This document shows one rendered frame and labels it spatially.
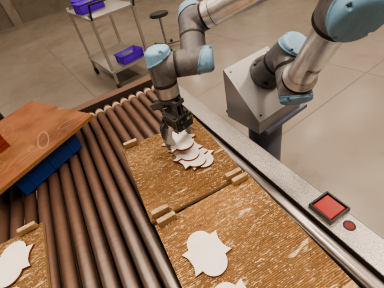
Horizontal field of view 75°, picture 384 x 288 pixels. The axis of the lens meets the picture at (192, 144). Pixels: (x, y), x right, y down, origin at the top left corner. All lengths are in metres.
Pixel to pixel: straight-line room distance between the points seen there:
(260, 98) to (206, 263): 0.70
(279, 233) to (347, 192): 1.38
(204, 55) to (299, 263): 0.58
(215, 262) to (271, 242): 0.16
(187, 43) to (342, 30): 0.37
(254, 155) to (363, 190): 1.29
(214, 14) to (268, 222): 0.59
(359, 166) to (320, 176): 0.31
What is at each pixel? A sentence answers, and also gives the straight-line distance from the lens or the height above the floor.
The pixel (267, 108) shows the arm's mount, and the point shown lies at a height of 0.96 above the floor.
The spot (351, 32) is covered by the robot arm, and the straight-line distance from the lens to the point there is 0.66.
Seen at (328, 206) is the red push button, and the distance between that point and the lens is 0.84.
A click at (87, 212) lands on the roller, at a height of 0.92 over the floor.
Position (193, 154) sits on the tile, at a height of 0.96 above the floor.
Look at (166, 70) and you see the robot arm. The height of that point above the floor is 1.31.
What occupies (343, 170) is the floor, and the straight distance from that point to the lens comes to 2.23.
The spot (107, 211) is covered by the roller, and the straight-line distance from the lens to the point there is 0.95.
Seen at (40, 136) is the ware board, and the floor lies 1.04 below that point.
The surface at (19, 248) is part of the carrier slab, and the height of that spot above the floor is 0.95.
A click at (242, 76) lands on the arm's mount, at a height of 1.07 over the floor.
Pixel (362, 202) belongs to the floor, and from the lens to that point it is 2.08.
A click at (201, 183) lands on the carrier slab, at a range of 0.87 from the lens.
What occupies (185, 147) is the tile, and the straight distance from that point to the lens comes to 0.90.
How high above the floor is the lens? 1.60
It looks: 41 degrees down
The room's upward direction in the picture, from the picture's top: 14 degrees counter-clockwise
